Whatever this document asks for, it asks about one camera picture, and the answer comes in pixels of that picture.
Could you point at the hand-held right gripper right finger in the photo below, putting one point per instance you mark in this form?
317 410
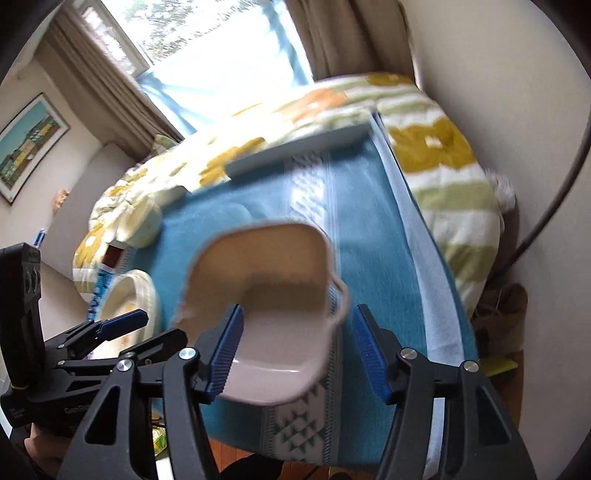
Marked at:
369 355

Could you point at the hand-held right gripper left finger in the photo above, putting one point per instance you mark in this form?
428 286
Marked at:
225 355

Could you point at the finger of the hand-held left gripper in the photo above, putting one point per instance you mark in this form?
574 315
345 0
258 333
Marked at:
157 344
124 321

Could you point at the yellow plate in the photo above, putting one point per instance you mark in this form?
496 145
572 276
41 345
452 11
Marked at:
141 290

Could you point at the person's left hand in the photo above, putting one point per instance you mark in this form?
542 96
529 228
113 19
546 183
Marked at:
46 445

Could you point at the small blue white device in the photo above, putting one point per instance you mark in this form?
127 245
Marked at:
39 237

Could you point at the cream bowl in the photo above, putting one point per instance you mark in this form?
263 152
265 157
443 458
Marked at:
141 235

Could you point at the light blue sheet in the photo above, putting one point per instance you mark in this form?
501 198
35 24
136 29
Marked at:
415 240

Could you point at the blue patterned tablecloth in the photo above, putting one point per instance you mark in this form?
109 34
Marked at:
369 230

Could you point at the plush toy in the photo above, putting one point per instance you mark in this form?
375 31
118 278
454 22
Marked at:
61 199

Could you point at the grey headboard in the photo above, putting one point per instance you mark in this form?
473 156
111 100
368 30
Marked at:
87 194

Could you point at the brown paper bag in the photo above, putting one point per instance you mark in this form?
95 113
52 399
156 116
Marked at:
503 318

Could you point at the green pillow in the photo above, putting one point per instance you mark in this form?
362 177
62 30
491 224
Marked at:
164 143

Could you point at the floral striped blanket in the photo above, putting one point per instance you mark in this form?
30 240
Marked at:
443 184

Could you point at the brown curtain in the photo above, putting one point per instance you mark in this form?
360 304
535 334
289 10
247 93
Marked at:
351 37
106 74

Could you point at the hanging light blue cloth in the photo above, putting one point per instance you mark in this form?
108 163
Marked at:
221 87

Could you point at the black curved rod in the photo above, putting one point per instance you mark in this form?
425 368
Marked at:
561 189

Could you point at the window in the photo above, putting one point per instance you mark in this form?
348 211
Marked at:
184 27

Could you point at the framed wall picture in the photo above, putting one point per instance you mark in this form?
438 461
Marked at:
27 147

